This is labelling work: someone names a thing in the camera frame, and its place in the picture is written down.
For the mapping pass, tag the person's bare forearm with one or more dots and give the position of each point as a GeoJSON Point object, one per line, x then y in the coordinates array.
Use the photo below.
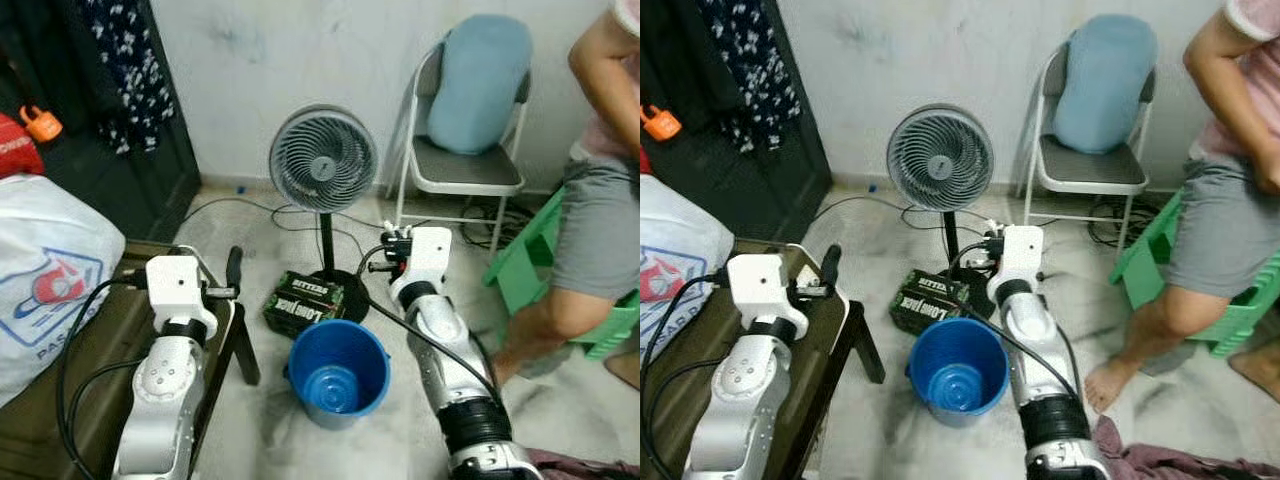
{"type": "Point", "coordinates": [1225, 100]}
{"type": "Point", "coordinates": [605, 95]}

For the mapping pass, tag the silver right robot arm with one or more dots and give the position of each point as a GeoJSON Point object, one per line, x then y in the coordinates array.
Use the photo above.
{"type": "Point", "coordinates": [1030, 335]}
{"type": "Point", "coordinates": [440, 335]}

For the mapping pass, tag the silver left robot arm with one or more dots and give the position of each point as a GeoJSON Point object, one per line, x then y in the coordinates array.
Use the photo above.
{"type": "Point", "coordinates": [165, 390]}
{"type": "Point", "coordinates": [740, 390]}

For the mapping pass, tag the person's bare hand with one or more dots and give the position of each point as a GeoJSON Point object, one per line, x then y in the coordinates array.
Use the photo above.
{"type": "Point", "coordinates": [1270, 170]}

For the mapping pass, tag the black green printed carton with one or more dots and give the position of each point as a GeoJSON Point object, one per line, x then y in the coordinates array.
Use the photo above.
{"type": "Point", "coordinates": [925, 303]}
{"type": "Point", "coordinates": [305, 305]}

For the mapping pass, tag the dark wardrobe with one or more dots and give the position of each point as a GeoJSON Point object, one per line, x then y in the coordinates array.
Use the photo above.
{"type": "Point", "coordinates": [150, 190]}
{"type": "Point", "coordinates": [780, 190]}

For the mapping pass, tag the white standing fan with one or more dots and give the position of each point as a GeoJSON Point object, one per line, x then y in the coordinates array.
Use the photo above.
{"type": "Point", "coordinates": [322, 165]}
{"type": "Point", "coordinates": [940, 165]}

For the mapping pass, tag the grey folding chair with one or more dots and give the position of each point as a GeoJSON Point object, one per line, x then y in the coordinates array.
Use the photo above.
{"type": "Point", "coordinates": [465, 168]}
{"type": "Point", "coordinates": [1090, 168]}

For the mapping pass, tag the dark wooden table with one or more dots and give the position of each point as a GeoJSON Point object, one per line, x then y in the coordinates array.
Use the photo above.
{"type": "Point", "coordinates": [110, 325]}
{"type": "Point", "coordinates": [700, 325]}

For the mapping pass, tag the green plastic stool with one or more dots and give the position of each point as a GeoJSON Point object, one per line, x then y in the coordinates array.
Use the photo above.
{"type": "Point", "coordinates": [520, 265]}
{"type": "Point", "coordinates": [1140, 265]}

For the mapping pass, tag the white printed plastic bag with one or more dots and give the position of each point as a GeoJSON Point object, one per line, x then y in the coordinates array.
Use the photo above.
{"type": "Point", "coordinates": [675, 260]}
{"type": "Point", "coordinates": [50, 260]}

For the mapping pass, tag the blue plastic bucket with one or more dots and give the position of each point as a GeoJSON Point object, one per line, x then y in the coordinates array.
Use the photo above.
{"type": "Point", "coordinates": [955, 388]}
{"type": "Point", "coordinates": [335, 390]}

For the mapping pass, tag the light blue cushion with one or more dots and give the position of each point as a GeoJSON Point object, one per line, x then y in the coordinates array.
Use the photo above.
{"type": "Point", "coordinates": [1105, 85]}
{"type": "Point", "coordinates": [480, 85]}

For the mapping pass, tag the person in grey shorts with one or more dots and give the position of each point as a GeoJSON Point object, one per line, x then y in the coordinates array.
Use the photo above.
{"type": "Point", "coordinates": [600, 230]}
{"type": "Point", "coordinates": [1220, 230]}

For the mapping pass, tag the black white floral dress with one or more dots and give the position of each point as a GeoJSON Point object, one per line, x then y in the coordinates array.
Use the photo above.
{"type": "Point", "coordinates": [130, 70]}
{"type": "Point", "coordinates": [750, 70]}

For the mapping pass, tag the red bag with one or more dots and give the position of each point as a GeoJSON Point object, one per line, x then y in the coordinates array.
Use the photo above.
{"type": "Point", "coordinates": [18, 150]}
{"type": "Point", "coordinates": [644, 162]}

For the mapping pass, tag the orange padlock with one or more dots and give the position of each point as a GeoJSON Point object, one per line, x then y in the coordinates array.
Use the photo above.
{"type": "Point", "coordinates": [662, 124]}
{"type": "Point", "coordinates": [43, 126]}

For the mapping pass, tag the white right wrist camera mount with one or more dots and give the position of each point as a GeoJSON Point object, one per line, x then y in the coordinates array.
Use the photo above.
{"type": "Point", "coordinates": [428, 255]}
{"type": "Point", "coordinates": [1022, 255]}

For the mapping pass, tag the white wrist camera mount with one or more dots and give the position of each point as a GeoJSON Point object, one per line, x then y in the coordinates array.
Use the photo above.
{"type": "Point", "coordinates": [760, 285]}
{"type": "Point", "coordinates": [428, 255]}
{"type": "Point", "coordinates": [1022, 255]}
{"type": "Point", "coordinates": [180, 285]}

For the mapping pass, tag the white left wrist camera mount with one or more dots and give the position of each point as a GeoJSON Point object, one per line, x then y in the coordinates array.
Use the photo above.
{"type": "Point", "coordinates": [760, 285]}
{"type": "Point", "coordinates": [180, 285]}

